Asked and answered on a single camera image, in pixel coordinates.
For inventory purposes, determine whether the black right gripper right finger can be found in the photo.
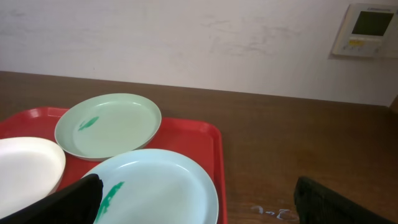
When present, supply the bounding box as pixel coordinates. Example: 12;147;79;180
294;177;395;224

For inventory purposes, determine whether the white wall control panel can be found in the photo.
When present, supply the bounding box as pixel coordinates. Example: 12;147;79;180
331;3;397;58

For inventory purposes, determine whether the red plastic tray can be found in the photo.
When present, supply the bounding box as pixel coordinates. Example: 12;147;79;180
1;107;228;224

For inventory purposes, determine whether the white plate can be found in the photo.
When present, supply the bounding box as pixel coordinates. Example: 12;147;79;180
1;137;66;218

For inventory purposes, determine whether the light green plate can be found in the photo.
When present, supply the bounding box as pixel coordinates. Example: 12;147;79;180
54;93;162;161

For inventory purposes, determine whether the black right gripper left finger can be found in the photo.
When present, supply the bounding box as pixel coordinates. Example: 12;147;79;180
1;174;103;224

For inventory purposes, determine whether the light blue plate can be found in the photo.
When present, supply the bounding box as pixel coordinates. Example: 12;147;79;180
89;149;219;224

